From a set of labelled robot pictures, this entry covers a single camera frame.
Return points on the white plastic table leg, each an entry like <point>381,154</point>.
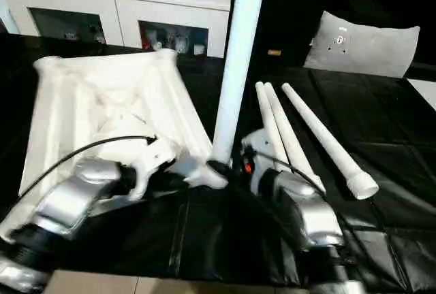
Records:
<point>269,117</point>
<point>235,69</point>
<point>327,137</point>
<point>289,137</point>

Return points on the white plastic table top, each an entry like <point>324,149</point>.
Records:
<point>102,103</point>

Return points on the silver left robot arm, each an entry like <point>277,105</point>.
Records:
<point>68,202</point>

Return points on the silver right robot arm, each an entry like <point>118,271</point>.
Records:
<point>313,215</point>

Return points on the small brown label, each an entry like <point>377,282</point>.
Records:
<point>274,52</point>

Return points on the black table mat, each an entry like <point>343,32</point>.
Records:
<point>357,120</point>

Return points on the small white cup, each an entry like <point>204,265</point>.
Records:
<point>199,50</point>

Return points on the grey cushion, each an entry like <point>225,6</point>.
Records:
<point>364,45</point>

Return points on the white cabinet with glass doors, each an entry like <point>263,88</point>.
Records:
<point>119,4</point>

